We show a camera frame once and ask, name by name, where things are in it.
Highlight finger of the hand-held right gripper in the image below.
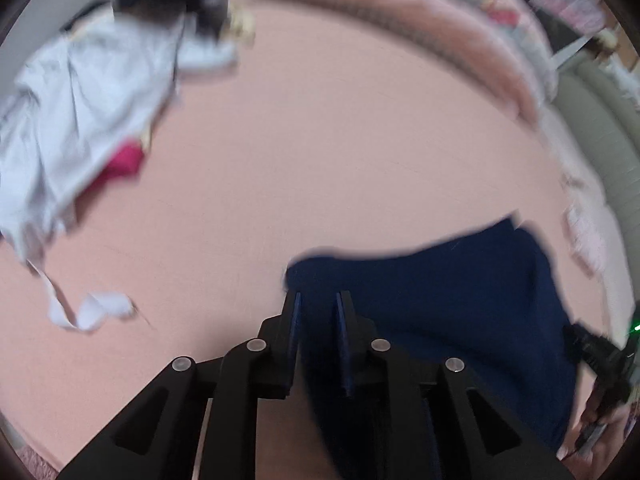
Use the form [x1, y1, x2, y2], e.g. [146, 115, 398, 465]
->
[562, 322, 608, 376]

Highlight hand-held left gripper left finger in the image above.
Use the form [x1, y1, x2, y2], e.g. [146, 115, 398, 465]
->
[59, 291, 304, 480]

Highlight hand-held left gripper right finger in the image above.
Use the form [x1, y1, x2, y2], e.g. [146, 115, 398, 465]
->
[334, 290, 576, 480]

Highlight navy blue garment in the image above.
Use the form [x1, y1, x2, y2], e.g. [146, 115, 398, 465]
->
[284, 215, 582, 480]

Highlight white pink patterned cloth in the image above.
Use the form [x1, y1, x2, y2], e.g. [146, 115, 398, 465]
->
[542, 107, 623, 286]

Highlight pink bed sheet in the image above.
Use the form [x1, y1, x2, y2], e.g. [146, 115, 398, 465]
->
[0, 0, 616, 466]

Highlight magenta cloth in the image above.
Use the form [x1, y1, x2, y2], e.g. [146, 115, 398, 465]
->
[100, 141, 146, 183]

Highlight grey-green sofa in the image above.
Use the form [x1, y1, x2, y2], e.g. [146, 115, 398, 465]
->
[552, 52, 640, 306]

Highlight yellowish small cloth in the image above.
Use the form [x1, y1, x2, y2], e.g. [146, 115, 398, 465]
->
[227, 4, 258, 48]

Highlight white garment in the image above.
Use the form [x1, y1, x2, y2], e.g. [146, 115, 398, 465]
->
[0, 5, 240, 333]

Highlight pink fluffy blanket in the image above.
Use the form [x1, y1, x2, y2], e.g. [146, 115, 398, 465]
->
[250, 0, 543, 133]

